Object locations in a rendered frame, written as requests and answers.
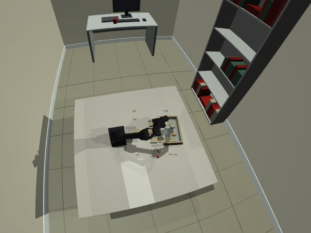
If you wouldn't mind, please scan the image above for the light wooden strip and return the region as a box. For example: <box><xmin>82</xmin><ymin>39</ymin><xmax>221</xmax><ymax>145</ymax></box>
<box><xmin>133</xmin><ymin>129</ymin><xmax>153</xmax><ymax>134</ymax></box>

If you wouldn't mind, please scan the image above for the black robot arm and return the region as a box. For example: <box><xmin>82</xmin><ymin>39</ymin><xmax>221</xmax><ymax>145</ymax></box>
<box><xmin>111</xmin><ymin>115</ymin><xmax>169</xmax><ymax>142</ymax></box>

